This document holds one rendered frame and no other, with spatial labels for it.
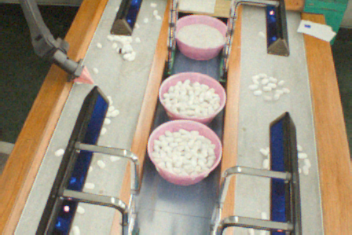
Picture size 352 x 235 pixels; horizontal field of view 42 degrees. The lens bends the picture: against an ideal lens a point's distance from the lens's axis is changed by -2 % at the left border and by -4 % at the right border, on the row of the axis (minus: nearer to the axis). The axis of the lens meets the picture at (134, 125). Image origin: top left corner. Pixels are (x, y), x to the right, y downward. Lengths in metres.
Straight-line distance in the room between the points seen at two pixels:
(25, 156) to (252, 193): 0.80
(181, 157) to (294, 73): 0.71
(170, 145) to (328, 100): 0.70
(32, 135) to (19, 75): 1.49
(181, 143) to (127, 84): 0.38
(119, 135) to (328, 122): 0.81
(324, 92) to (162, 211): 0.87
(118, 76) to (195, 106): 0.36
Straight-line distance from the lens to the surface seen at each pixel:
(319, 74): 2.15
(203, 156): 1.71
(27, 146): 1.73
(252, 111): 1.91
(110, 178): 1.64
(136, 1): 1.84
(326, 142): 1.86
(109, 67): 2.04
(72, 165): 1.21
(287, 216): 1.18
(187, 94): 1.95
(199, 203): 1.67
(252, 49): 2.22
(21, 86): 3.14
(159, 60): 2.05
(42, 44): 1.87
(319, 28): 2.43
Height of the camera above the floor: 2.05
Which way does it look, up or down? 47 degrees down
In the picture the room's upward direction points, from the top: 1 degrees clockwise
